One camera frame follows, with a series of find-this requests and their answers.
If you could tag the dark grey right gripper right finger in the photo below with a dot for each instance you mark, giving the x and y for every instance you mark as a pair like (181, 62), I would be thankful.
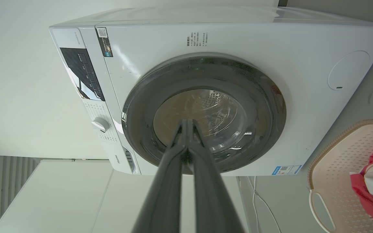
(210, 194)

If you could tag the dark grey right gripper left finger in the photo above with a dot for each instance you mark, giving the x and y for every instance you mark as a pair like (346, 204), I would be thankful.
(163, 191)

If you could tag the round dark glass washer door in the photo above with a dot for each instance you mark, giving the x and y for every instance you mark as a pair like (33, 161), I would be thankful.
(206, 113)

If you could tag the white front-load washing machine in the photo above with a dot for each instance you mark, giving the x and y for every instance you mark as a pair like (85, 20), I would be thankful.
(303, 97)

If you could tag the white cabinet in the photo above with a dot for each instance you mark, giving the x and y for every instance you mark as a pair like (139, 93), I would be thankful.
(76, 200)

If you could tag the white washer control knob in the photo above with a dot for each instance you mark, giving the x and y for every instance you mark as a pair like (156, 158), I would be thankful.
(100, 124)

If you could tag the beige perforated laundry basket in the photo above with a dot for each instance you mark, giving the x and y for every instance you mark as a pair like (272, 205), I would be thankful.
(338, 181)

